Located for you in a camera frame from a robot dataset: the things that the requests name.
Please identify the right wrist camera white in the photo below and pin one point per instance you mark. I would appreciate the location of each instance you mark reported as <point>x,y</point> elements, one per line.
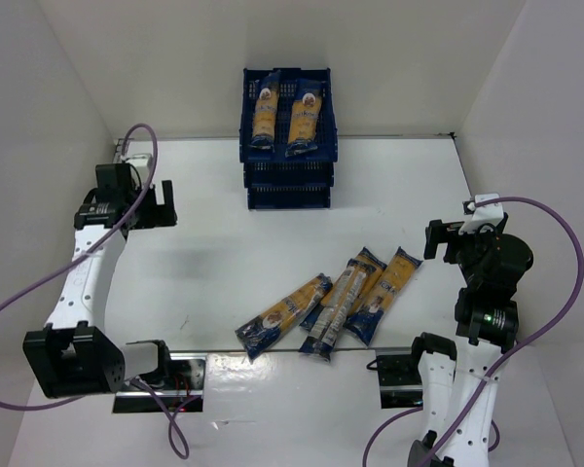
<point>481,210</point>

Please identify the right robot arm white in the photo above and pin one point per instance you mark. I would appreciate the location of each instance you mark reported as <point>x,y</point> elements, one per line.
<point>459,385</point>

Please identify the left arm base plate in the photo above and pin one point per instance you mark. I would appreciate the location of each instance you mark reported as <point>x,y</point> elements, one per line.
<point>181,390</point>

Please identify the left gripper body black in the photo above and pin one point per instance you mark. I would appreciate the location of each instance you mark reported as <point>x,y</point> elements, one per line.
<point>152,216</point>

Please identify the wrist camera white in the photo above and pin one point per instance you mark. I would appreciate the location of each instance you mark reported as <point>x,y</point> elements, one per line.
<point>481,210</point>
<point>140,166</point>

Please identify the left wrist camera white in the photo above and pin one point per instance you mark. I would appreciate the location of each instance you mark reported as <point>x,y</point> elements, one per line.
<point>140,166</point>

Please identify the spaghetti bag under grey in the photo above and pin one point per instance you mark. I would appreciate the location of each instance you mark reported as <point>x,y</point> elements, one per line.
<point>364,256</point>

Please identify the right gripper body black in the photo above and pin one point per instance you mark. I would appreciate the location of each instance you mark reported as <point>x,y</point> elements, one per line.
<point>448,242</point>

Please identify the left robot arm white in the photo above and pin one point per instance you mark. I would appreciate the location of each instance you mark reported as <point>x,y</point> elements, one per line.
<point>71,356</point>

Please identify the grey label spaghetti bag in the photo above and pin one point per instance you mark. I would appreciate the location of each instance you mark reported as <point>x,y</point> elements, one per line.
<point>322,337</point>

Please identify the spaghetti bag in crate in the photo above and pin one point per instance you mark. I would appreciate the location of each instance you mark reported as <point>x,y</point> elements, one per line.
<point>265,111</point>

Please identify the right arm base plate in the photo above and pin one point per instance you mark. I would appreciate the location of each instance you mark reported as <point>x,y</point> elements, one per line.
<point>399,380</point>

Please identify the blue stacked crate shelf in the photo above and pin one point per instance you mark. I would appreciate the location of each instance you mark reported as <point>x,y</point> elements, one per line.
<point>272,178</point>

